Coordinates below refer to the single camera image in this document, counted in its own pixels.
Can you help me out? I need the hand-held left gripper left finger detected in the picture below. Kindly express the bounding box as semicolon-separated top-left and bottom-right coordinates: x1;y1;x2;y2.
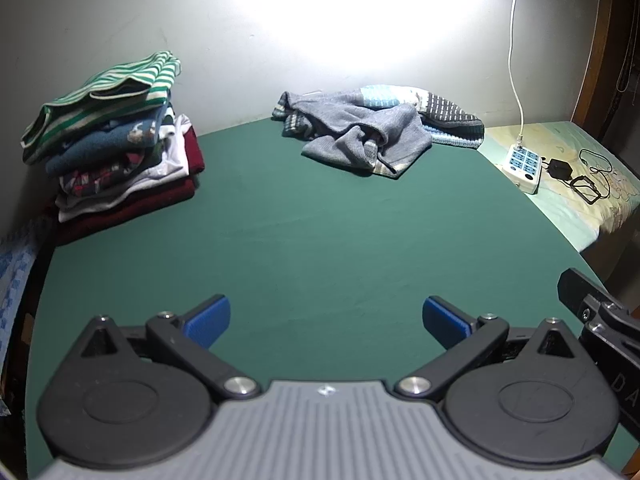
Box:
79;294;261;403

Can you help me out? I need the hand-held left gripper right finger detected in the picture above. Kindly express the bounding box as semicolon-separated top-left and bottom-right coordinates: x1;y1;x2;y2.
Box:
394;296;583;402

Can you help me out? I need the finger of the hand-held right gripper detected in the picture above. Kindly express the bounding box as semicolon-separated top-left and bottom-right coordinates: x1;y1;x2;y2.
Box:
557;268;613;322

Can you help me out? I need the grey knit sweater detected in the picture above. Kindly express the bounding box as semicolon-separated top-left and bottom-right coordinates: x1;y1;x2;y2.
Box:
271;85;486;179

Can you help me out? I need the stack of folded clothes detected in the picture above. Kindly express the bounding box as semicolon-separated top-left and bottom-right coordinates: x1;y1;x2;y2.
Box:
50;125;206;248

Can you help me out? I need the black charger adapter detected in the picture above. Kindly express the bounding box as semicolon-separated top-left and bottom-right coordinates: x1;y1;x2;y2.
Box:
542;158;576;181

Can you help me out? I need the white power strip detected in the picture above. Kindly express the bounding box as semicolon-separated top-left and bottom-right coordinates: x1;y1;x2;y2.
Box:
501;143;543;195

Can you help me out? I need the white shirt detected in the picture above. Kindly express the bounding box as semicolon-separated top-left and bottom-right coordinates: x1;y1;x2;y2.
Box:
55;114;193;223

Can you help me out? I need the plaid shirt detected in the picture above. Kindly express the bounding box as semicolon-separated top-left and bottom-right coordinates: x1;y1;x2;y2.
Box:
59;152;161;198

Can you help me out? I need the blue patterned cloth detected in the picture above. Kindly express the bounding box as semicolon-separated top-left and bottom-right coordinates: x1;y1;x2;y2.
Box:
0;232;38;416

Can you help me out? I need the blue knit sweater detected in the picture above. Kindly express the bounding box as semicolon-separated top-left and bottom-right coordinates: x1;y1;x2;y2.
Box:
44;105;173;178

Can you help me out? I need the green striped shirt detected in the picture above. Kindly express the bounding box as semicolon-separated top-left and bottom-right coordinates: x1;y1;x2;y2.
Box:
20;51;182;166

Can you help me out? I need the black rectangular frame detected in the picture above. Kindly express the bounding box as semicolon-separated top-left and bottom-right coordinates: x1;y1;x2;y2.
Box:
570;175;603;206

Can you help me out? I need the thin black cable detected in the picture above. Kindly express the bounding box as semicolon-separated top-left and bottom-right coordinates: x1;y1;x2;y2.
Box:
570;148;618;206

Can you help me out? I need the wooden door frame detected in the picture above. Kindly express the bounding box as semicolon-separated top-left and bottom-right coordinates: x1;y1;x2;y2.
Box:
570;0;640;141

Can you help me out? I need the white power cable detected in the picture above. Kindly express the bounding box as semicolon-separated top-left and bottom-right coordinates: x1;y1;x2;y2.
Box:
507;0;526;147

